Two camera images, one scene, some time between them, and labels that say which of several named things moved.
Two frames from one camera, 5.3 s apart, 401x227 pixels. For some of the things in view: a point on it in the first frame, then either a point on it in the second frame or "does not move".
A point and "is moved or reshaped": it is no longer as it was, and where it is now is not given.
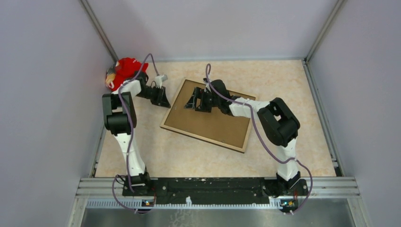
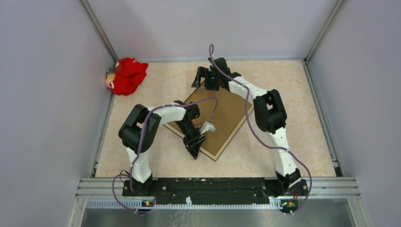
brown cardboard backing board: x=217 y=125 is moved or reshaped
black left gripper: x=161 y=99 to x=193 y=144
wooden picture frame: x=202 y=138 to x=231 y=111
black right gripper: x=192 y=103 to x=205 y=73
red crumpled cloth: x=126 y=69 does not move
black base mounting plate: x=218 y=187 does not move
